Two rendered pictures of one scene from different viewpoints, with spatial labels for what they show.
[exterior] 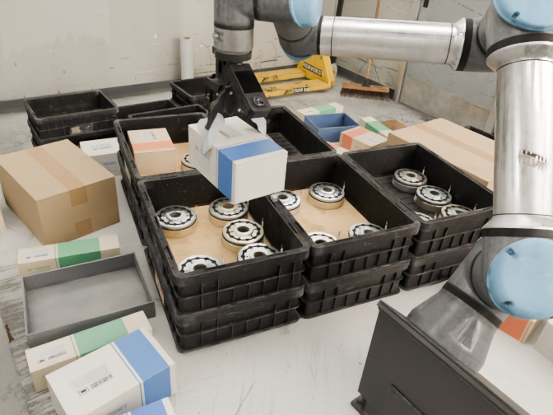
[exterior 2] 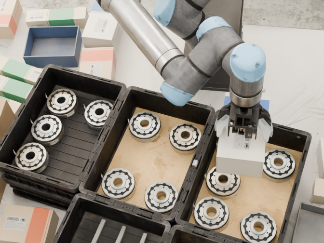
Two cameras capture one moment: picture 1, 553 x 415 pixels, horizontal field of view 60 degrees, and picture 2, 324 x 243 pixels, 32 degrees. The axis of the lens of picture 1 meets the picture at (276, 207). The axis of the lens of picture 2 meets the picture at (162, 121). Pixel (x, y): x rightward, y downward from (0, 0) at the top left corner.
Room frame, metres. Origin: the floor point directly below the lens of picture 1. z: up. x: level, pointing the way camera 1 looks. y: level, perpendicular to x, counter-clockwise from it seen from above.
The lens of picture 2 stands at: (1.51, 0.60, 2.42)
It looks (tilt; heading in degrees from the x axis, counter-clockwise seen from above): 58 degrees down; 235
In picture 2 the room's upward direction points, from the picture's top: 9 degrees counter-clockwise
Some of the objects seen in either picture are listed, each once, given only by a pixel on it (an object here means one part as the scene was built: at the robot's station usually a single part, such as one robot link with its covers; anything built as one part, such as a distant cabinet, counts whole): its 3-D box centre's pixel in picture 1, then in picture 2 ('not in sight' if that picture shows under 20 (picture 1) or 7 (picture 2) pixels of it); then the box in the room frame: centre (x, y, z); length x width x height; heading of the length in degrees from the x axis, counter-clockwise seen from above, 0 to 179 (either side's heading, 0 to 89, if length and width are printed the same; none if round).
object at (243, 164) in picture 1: (235, 156); (243, 134); (0.91, 0.10, 1.09); 0.20 x 0.12 x 0.09; 38
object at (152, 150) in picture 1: (151, 151); not in sight; (1.33, 0.40, 0.87); 0.16 x 0.12 x 0.07; 24
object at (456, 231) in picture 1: (415, 196); (64, 132); (1.20, -0.40, 0.87); 0.40 x 0.30 x 0.11; 27
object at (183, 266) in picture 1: (200, 270); (278, 163); (0.80, 0.15, 0.86); 0.10 x 0.10 x 0.01
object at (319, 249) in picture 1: (327, 196); (149, 150); (1.07, -0.13, 0.92); 0.40 x 0.30 x 0.02; 27
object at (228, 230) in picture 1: (243, 231); (222, 180); (0.96, 0.08, 0.86); 0.10 x 0.10 x 0.01
